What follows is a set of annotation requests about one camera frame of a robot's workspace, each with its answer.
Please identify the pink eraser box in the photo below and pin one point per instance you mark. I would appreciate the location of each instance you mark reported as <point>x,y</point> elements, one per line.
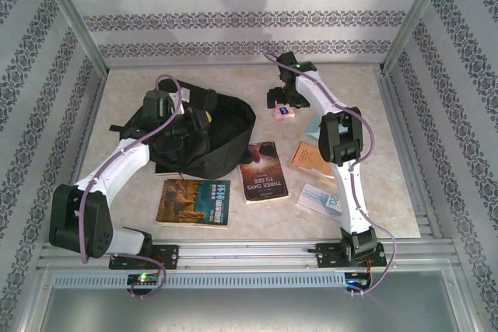
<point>284,113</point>

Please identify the black student bag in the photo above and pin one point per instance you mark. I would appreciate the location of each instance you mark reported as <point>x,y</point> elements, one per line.
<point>233,133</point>

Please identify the orange paperback book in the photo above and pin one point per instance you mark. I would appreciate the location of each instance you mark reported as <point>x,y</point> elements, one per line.
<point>307,159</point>

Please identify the dark red Three Days book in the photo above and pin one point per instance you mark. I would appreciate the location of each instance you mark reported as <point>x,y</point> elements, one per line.
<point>264,180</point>

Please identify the blue orange landscape cover book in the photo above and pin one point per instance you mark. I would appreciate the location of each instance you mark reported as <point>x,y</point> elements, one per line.
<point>183,207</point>

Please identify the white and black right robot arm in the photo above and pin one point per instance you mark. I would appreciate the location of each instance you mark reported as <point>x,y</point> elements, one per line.
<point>350,200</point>

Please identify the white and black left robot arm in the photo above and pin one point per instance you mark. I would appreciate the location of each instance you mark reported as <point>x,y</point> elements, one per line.
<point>116,168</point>

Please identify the left controller board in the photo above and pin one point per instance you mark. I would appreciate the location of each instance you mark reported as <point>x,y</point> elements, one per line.
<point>143,278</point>

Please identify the controller board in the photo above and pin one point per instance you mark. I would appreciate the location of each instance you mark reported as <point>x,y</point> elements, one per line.
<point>143,278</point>
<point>358,281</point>

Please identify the right controller board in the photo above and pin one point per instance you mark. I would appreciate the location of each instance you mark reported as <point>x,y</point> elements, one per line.
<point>358,281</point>

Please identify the aluminium side rail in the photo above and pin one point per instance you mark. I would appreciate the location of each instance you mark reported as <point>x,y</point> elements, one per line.
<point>397,114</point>
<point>91,122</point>

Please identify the aluminium frame post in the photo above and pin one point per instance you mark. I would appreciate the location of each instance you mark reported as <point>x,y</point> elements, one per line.
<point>70,13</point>
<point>418,13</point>

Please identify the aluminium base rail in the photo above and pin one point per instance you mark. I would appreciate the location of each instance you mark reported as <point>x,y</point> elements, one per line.
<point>249,256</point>

